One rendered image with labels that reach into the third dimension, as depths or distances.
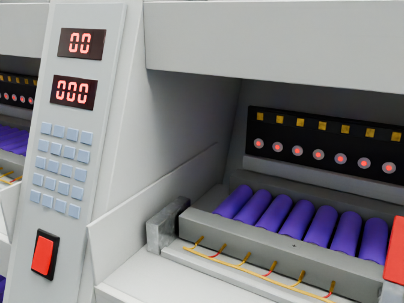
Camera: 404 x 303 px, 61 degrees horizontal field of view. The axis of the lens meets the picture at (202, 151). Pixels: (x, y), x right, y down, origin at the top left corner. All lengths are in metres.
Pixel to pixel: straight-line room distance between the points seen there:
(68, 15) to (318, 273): 0.26
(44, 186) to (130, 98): 0.10
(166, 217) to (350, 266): 0.14
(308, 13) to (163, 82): 0.13
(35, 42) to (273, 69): 0.22
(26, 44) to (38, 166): 0.12
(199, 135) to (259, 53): 0.15
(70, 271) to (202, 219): 0.11
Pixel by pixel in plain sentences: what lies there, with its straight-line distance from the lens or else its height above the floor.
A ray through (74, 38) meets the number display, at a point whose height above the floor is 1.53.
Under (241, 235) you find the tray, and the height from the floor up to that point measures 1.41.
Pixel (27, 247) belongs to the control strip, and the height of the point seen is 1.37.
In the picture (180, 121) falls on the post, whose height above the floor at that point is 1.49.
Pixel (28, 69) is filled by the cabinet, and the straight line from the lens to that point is 0.68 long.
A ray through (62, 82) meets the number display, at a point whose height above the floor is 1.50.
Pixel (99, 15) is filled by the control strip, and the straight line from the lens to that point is 0.27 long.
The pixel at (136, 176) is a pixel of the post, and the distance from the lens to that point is 0.27.
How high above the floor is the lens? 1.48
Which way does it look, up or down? 3 degrees down
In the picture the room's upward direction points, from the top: 11 degrees clockwise
